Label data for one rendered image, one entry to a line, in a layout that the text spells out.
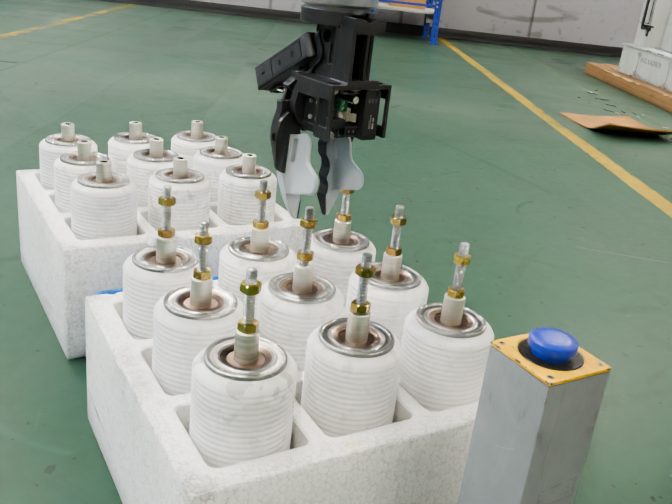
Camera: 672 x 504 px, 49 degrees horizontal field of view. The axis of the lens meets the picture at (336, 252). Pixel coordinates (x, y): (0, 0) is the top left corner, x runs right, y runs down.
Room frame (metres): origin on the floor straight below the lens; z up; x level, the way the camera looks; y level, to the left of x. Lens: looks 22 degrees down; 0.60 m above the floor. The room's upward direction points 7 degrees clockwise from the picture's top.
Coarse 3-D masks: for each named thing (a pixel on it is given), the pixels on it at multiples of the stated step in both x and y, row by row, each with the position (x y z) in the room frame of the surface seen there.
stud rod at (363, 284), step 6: (366, 252) 0.65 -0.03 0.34; (366, 258) 0.64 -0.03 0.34; (366, 264) 0.64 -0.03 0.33; (360, 282) 0.64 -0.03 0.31; (366, 282) 0.64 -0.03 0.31; (360, 288) 0.64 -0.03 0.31; (366, 288) 0.64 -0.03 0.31; (360, 294) 0.64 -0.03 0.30; (366, 294) 0.64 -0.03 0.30; (360, 300) 0.64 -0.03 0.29; (366, 300) 0.64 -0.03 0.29
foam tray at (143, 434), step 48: (96, 336) 0.75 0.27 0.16; (96, 384) 0.75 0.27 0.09; (144, 384) 0.63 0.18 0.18; (96, 432) 0.76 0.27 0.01; (144, 432) 0.58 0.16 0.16; (384, 432) 0.59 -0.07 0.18; (432, 432) 0.60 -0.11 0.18; (144, 480) 0.58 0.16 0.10; (192, 480) 0.49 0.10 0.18; (240, 480) 0.50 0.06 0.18; (288, 480) 0.52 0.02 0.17; (336, 480) 0.55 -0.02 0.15; (384, 480) 0.58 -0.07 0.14; (432, 480) 0.61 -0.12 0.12
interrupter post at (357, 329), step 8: (352, 312) 0.64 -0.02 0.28; (368, 312) 0.64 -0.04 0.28; (352, 320) 0.63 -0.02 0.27; (360, 320) 0.63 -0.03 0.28; (368, 320) 0.64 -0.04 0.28; (352, 328) 0.63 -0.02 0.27; (360, 328) 0.63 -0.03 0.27; (368, 328) 0.64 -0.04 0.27; (352, 336) 0.63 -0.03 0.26; (360, 336) 0.63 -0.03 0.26
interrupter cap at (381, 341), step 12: (324, 324) 0.66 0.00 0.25; (336, 324) 0.66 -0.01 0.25; (372, 324) 0.67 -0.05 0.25; (324, 336) 0.63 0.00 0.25; (336, 336) 0.64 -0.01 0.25; (372, 336) 0.65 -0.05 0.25; (384, 336) 0.65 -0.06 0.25; (336, 348) 0.61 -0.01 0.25; (348, 348) 0.62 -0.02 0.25; (360, 348) 0.62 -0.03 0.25; (372, 348) 0.62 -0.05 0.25; (384, 348) 0.62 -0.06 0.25
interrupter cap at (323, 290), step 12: (276, 276) 0.76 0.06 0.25; (288, 276) 0.77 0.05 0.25; (276, 288) 0.73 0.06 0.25; (288, 288) 0.74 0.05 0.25; (312, 288) 0.75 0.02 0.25; (324, 288) 0.74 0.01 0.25; (288, 300) 0.71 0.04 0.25; (300, 300) 0.71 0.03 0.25; (312, 300) 0.71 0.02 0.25; (324, 300) 0.72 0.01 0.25
